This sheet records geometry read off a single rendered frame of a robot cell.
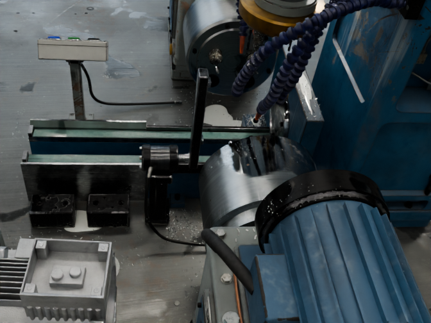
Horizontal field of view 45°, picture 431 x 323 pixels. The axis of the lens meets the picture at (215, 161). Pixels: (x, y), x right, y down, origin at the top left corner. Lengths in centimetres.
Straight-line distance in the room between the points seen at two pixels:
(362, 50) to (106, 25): 107
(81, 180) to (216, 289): 60
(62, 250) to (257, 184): 35
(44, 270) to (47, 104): 85
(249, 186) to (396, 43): 38
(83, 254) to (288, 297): 38
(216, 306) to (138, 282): 45
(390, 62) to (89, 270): 66
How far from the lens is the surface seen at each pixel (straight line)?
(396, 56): 104
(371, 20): 117
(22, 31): 197
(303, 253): 63
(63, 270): 85
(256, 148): 99
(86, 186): 131
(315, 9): 110
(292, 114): 121
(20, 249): 95
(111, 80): 172
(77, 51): 138
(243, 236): 85
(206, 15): 141
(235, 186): 94
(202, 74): 100
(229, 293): 79
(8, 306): 88
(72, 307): 83
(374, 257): 64
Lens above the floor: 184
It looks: 45 degrees down
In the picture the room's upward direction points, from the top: 9 degrees clockwise
